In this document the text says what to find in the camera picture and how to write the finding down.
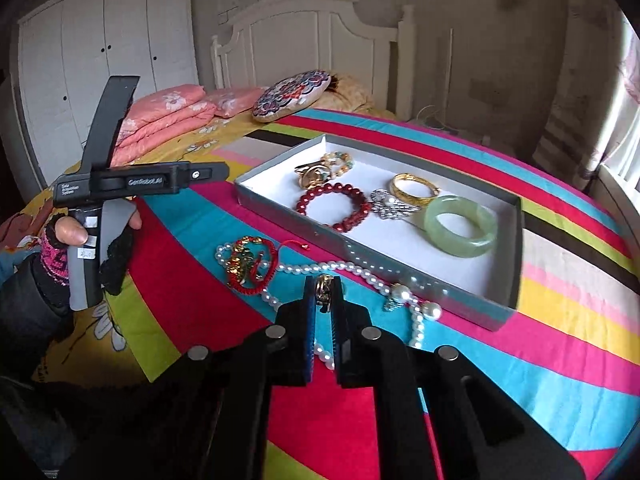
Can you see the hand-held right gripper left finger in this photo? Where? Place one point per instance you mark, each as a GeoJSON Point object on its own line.
{"type": "Point", "coordinates": [300, 330]}

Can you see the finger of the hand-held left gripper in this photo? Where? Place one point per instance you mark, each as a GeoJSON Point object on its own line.
{"type": "Point", "coordinates": [112, 120]}
{"type": "Point", "coordinates": [210, 172]}

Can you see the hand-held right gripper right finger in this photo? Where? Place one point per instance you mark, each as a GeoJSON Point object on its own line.
{"type": "Point", "coordinates": [345, 340]}

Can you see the small gold charm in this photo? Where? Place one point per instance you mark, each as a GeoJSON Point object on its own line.
{"type": "Point", "coordinates": [325, 290]}

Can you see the gold butterfly brooch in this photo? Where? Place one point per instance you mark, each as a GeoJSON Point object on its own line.
{"type": "Point", "coordinates": [312, 172]}

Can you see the silver box with white lining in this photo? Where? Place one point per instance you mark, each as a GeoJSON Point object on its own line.
{"type": "Point", "coordinates": [390, 245]}

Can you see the silver rhinestone brooch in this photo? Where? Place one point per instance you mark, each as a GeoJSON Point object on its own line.
{"type": "Point", "coordinates": [392, 207]}

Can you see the pale green jade bangle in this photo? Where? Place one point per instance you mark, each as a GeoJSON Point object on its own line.
{"type": "Point", "coordinates": [450, 240]}

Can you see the gold bangle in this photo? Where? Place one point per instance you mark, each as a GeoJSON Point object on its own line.
{"type": "Point", "coordinates": [407, 191]}

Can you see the person's left forearm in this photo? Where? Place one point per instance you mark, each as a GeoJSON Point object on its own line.
{"type": "Point", "coordinates": [30, 305]}

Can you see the person's left hand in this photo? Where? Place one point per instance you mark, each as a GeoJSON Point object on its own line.
{"type": "Point", "coordinates": [56, 255]}

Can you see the folded pink floral quilt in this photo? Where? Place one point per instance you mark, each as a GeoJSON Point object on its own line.
{"type": "Point", "coordinates": [160, 120]}

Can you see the pink floral pillow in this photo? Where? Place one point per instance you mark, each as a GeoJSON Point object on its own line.
{"type": "Point", "coordinates": [235, 102]}

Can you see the white wardrobe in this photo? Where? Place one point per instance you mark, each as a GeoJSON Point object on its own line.
{"type": "Point", "coordinates": [100, 35]}

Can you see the round patterned cushion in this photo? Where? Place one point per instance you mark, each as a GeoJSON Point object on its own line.
{"type": "Point", "coordinates": [290, 97]}

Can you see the colourful striped bedsheet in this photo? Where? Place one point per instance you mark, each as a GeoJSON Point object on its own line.
{"type": "Point", "coordinates": [500, 350]}

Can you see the beige quilted blanket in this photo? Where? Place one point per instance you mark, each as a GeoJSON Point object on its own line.
{"type": "Point", "coordinates": [352, 92]}

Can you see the white wooden headboard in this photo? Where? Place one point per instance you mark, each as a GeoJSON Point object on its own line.
{"type": "Point", "coordinates": [310, 35]}

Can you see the printed beige curtain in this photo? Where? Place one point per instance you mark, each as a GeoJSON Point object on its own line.
{"type": "Point", "coordinates": [565, 135]}

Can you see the window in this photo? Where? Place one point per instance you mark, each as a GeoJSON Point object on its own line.
{"type": "Point", "coordinates": [625, 110]}

